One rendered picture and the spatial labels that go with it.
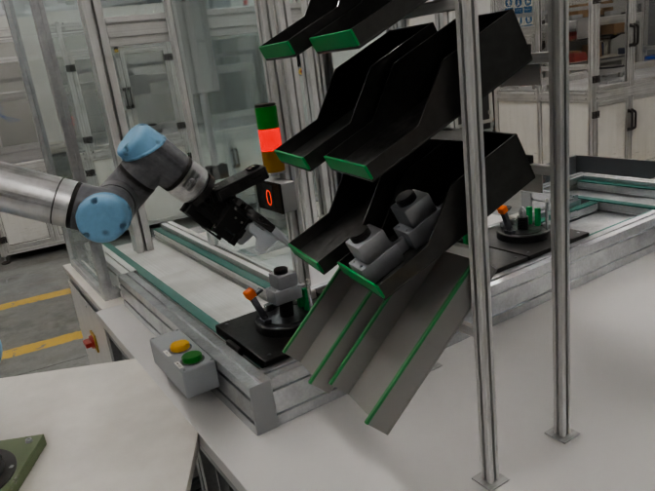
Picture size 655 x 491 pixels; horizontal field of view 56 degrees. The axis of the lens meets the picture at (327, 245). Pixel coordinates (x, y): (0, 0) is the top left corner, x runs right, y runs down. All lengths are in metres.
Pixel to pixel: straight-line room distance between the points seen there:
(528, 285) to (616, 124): 4.89
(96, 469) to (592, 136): 5.46
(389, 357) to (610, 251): 0.96
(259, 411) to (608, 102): 5.42
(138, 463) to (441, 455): 0.53
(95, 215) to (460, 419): 0.71
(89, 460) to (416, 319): 0.66
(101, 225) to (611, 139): 5.70
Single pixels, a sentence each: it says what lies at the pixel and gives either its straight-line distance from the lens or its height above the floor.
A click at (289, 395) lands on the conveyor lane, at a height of 0.91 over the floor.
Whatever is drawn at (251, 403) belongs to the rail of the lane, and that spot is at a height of 0.93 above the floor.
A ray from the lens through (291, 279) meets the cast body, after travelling 1.27.
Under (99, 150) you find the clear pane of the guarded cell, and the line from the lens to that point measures 2.48.
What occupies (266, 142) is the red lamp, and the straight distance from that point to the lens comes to 1.42.
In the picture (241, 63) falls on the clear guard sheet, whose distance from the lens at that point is 1.58.
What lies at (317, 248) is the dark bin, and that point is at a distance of 1.01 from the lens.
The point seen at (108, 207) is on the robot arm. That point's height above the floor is 1.33.
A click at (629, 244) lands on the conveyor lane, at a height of 0.92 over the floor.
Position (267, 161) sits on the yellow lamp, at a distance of 1.43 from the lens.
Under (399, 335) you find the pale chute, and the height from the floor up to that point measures 1.08.
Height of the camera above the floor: 1.50
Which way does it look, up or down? 17 degrees down
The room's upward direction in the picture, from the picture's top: 7 degrees counter-clockwise
